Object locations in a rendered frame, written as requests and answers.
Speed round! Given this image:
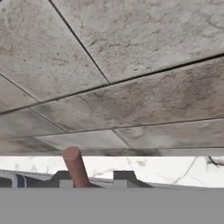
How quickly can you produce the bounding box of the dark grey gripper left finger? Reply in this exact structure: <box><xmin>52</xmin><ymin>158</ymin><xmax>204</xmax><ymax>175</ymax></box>
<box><xmin>27</xmin><ymin>170</ymin><xmax>74</xmax><ymax>189</ymax></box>

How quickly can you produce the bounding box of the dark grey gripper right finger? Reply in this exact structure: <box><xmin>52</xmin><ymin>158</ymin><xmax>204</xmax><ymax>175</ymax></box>
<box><xmin>112</xmin><ymin>170</ymin><xmax>155</xmax><ymax>189</ymax></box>

